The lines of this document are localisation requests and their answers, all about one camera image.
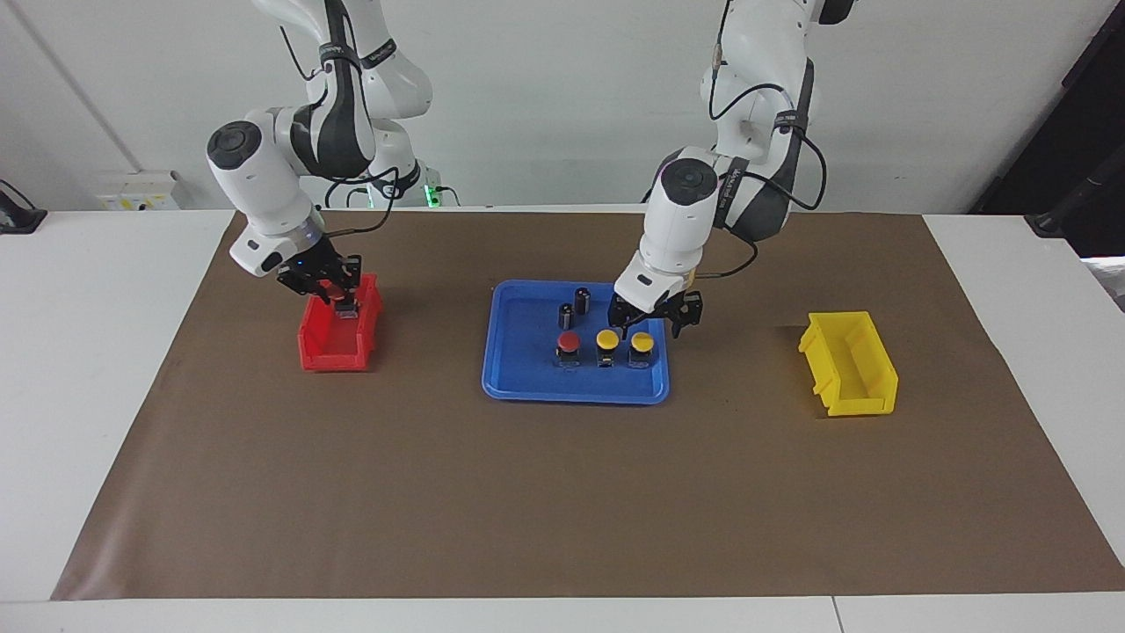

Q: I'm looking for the red plastic bin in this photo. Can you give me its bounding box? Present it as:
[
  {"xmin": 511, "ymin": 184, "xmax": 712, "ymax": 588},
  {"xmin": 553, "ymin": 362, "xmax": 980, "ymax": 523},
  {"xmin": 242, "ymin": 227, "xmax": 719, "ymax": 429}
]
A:
[{"xmin": 297, "ymin": 273, "xmax": 384, "ymax": 373}]

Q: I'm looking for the blue plastic tray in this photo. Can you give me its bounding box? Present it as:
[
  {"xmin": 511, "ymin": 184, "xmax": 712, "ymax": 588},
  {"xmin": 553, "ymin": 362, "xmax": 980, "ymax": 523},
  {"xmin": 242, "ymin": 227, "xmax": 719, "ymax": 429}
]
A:
[{"xmin": 481, "ymin": 280, "xmax": 671, "ymax": 405}]

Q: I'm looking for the brown paper mat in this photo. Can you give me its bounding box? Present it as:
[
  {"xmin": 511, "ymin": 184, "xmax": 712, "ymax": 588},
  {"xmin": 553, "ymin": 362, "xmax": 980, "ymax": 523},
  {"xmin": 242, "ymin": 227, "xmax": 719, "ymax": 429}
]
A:
[{"xmin": 51, "ymin": 209, "xmax": 1125, "ymax": 601}]

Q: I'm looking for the yellow plastic bin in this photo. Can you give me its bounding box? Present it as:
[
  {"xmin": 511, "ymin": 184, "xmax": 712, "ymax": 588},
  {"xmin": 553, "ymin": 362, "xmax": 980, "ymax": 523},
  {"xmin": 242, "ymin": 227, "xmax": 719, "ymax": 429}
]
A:
[{"xmin": 797, "ymin": 310, "xmax": 899, "ymax": 418}]

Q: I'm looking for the black backdrop panel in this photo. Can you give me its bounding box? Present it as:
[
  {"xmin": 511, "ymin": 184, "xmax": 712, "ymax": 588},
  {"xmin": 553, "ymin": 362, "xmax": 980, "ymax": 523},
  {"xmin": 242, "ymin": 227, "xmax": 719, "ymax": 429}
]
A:
[{"xmin": 969, "ymin": 0, "xmax": 1125, "ymax": 258}]

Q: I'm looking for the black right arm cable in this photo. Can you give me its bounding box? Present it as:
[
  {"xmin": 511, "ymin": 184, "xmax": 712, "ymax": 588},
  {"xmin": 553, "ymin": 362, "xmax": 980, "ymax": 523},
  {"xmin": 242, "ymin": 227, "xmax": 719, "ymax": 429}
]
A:
[{"xmin": 279, "ymin": 0, "xmax": 401, "ymax": 238}]

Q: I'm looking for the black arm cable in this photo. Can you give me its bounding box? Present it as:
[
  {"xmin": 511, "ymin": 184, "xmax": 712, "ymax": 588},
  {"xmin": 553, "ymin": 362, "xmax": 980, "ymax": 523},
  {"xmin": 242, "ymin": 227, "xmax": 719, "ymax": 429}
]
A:
[
  {"xmin": 708, "ymin": 0, "xmax": 829, "ymax": 280},
  {"xmin": 279, "ymin": 0, "xmax": 401, "ymax": 238}
]

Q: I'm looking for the white wall outlet box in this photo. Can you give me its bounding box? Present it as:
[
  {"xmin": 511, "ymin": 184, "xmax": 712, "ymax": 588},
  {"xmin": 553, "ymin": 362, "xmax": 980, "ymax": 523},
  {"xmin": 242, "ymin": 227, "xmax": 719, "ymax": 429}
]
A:
[{"xmin": 95, "ymin": 171, "xmax": 182, "ymax": 212}]

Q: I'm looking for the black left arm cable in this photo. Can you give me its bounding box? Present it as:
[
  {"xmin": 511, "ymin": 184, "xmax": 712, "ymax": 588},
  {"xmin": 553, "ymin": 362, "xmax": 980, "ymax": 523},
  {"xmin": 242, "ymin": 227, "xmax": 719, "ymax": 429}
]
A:
[{"xmin": 708, "ymin": 0, "xmax": 829, "ymax": 280}]

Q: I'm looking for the black clamp mount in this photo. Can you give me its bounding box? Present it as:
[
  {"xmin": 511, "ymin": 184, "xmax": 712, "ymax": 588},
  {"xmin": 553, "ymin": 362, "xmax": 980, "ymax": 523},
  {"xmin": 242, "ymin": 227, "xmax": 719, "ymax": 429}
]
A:
[{"xmin": 0, "ymin": 178, "xmax": 47, "ymax": 236}]

